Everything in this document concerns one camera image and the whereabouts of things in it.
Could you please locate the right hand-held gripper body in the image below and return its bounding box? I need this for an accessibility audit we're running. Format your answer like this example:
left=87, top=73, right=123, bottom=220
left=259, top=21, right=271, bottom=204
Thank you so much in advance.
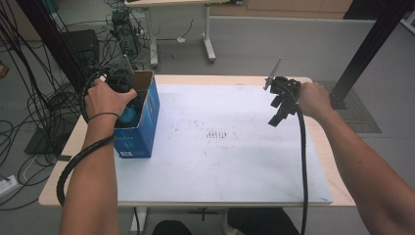
left=263, top=56, right=302, bottom=117

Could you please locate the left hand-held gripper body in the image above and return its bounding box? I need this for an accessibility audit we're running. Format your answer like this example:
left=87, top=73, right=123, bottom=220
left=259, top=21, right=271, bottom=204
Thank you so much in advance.
left=97, top=54, right=136, bottom=94

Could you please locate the blue cardboard box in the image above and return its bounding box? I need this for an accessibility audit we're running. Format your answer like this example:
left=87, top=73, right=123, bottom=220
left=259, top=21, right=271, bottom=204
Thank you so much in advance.
left=112, top=70, right=161, bottom=160

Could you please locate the person's left hand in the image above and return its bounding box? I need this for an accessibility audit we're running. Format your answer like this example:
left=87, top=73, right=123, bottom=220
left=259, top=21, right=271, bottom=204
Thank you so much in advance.
left=83, top=77, right=138, bottom=123

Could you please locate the person's right hand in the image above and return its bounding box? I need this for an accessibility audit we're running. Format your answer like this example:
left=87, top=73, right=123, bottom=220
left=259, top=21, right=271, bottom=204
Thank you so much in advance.
left=297, top=81, right=334, bottom=120

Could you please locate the black wristband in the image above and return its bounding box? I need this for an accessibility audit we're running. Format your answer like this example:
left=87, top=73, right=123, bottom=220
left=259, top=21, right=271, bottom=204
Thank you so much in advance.
left=88, top=112, right=120, bottom=123

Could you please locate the black box case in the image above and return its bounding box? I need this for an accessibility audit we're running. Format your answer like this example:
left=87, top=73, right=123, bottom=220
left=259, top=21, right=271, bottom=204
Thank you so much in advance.
left=62, top=28, right=101, bottom=67

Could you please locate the white table mat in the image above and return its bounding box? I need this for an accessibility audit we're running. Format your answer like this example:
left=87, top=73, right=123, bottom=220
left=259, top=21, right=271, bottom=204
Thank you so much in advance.
left=115, top=83, right=334, bottom=204

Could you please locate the white desk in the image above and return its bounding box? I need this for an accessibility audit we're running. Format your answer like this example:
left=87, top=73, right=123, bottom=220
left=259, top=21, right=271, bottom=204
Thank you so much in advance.
left=123, top=0, right=244, bottom=68

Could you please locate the person's right leg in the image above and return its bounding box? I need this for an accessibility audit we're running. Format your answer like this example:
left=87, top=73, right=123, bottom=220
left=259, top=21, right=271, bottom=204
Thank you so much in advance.
left=226, top=208, right=301, bottom=235

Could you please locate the person's leg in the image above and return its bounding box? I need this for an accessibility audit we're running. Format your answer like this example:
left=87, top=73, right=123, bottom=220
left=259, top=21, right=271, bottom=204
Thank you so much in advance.
left=151, top=219, right=194, bottom=235
left=226, top=208, right=301, bottom=235

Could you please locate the white table leg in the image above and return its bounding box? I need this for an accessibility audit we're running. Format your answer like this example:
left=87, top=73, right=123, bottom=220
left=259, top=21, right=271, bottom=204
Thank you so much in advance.
left=130, top=207, right=148, bottom=235

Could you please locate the person's left leg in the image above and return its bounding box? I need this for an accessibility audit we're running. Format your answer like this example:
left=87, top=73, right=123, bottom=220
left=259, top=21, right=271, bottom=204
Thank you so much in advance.
left=151, top=219, right=194, bottom=235

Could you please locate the white power strip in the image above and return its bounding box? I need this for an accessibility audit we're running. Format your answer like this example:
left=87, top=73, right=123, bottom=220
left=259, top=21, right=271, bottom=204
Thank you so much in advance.
left=0, top=174, right=19, bottom=199

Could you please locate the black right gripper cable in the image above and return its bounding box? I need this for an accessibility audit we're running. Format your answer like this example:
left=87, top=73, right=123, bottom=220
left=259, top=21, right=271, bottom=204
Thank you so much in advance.
left=285, top=86, right=309, bottom=235

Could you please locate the black corrugated left gripper cable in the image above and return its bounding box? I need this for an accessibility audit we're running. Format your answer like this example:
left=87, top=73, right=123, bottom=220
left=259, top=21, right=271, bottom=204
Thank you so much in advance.
left=56, top=70, right=116, bottom=208

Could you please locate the black metal frame post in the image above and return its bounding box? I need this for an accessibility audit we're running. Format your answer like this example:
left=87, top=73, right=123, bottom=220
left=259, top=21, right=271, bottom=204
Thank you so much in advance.
left=16, top=0, right=89, bottom=96
left=329, top=0, right=415, bottom=111

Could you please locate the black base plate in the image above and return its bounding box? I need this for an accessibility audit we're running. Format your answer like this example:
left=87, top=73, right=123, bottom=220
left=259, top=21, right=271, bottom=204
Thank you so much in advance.
left=23, top=126, right=67, bottom=156

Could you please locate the bundle of black cables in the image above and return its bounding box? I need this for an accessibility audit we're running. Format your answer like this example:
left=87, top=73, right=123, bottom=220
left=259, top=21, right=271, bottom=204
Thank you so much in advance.
left=0, top=0, right=99, bottom=210

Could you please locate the black table bracket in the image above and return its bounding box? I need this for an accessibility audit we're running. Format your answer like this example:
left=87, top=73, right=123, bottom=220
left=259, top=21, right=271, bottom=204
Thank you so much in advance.
left=188, top=207, right=219, bottom=222

